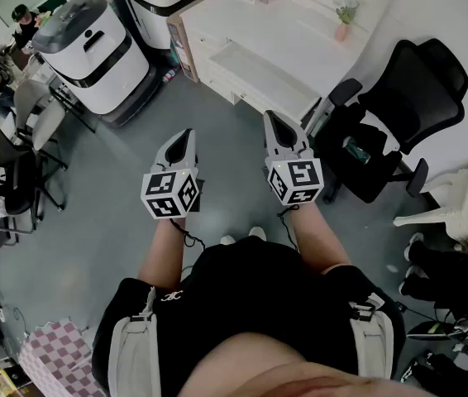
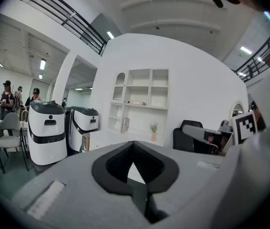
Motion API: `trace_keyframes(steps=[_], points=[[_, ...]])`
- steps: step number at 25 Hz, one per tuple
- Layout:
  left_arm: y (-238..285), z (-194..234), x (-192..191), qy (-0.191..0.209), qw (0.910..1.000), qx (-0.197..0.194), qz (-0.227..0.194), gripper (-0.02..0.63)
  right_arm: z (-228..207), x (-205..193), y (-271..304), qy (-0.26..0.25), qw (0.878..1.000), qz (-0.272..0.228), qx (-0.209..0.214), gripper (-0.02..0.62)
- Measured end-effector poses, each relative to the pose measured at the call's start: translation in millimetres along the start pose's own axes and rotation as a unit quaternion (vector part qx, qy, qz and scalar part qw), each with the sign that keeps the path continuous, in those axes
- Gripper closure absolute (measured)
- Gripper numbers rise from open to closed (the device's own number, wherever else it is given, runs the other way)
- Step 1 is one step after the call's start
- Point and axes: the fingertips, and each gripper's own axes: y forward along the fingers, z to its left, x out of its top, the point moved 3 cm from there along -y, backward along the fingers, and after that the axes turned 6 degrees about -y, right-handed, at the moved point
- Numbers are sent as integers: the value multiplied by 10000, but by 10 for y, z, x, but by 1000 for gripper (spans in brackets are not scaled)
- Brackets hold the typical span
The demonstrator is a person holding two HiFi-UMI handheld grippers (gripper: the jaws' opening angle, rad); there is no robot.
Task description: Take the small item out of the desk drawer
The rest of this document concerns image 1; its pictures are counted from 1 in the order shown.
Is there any person's right forearm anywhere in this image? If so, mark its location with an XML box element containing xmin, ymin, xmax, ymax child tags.
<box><xmin>289</xmin><ymin>203</ymin><xmax>351</xmax><ymax>275</ymax></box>

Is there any pink vase with flowers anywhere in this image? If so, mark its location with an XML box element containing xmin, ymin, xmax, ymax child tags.
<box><xmin>332</xmin><ymin>0</ymin><xmax>361</xmax><ymax>43</ymax></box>

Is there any person's chin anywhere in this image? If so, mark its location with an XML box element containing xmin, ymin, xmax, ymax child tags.
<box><xmin>184</xmin><ymin>331</ymin><xmax>446</xmax><ymax>397</ymax></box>

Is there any white dresser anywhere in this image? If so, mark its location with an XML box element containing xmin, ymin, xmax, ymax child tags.
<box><xmin>179</xmin><ymin>0</ymin><xmax>400</xmax><ymax>120</ymax></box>

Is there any black office chair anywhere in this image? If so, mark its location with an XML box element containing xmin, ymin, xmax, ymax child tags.
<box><xmin>313</xmin><ymin>38</ymin><xmax>468</xmax><ymax>205</ymax></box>

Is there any white and black mobile robot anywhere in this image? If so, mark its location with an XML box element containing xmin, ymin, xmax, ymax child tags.
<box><xmin>107</xmin><ymin>0</ymin><xmax>205</xmax><ymax>52</ymax></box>
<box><xmin>31</xmin><ymin>0</ymin><xmax>164</xmax><ymax>128</ymax></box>

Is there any black wrist cord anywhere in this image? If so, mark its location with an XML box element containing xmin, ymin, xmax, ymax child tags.
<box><xmin>167</xmin><ymin>217</ymin><xmax>207</xmax><ymax>252</ymax></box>
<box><xmin>276</xmin><ymin>203</ymin><xmax>301</xmax><ymax>252</ymax></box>

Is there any black right wrist cord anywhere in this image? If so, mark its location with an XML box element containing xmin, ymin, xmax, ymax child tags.
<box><xmin>276</xmin><ymin>203</ymin><xmax>301</xmax><ymax>252</ymax></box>

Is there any wooden side panel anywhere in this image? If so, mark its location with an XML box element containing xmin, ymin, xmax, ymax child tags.
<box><xmin>166</xmin><ymin>12</ymin><xmax>200</xmax><ymax>84</ymax></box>

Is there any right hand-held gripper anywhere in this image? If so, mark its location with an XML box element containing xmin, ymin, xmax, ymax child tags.
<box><xmin>263</xmin><ymin>109</ymin><xmax>325</xmax><ymax>206</ymax></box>

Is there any person's black shirt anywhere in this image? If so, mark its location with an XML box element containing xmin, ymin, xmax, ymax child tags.
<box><xmin>92</xmin><ymin>236</ymin><xmax>408</xmax><ymax>397</ymax></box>

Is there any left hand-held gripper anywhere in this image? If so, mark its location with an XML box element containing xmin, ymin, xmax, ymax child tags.
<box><xmin>141</xmin><ymin>128</ymin><xmax>206</xmax><ymax>221</ymax></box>

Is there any grey left shoulder strap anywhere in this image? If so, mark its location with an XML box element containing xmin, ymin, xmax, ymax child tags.
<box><xmin>107</xmin><ymin>286</ymin><xmax>160</xmax><ymax>397</ymax></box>

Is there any black mesh chair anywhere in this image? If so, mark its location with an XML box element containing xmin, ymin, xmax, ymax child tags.
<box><xmin>0</xmin><ymin>117</ymin><xmax>41</xmax><ymax>248</ymax></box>

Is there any grey shoulder strap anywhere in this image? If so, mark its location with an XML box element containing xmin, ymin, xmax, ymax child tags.
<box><xmin>107</xmin><ymin>286</ymin><xmax>160</xmax><ymax>397</ymax></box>
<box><xmin>348</xmin><ymin>291</ymin><xmax>396</xmax><ymax>380</ymax></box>

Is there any black left wrist cord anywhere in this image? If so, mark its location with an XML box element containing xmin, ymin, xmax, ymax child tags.
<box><xmin>167</xmin><ymin>217</ymin><xmax>207</xmax><ymax>252</ymax></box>

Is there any person's left forearm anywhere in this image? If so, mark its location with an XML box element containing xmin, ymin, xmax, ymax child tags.
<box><xmin>137</xmin><ymin>217</ymin><xmax>189</xmax><ymax>291</ymax></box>

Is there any grey right shoulder strap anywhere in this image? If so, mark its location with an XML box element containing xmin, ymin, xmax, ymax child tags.
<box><xmin>348</xmin><ymin>291</ymin><xmax>396</xmax><ymax>380</ymax></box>

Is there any grey swivel chair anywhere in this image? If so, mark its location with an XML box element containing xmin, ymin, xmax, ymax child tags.
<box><xmin>12</xmin><ymin>79</ymin><xmax>70</xmax><ymax>211</ymax></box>

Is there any white plastic chair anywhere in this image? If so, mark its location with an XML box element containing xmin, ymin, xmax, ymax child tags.
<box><xmin>392</xmin><ymin>155</ymin><xmax>468</xmax><ymax>246</ymax></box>

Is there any green packet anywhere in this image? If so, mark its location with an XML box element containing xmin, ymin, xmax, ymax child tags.
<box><xmin>342</xmin><ymin>136</ymin><xmax>374</xmax><ymax>165</ymax></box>

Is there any pink checkered box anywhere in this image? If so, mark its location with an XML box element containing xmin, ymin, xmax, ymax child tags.
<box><xmin>17</xmin><ymin>318</ymin><xmax>107</xmax><ymax>397</ymax></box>

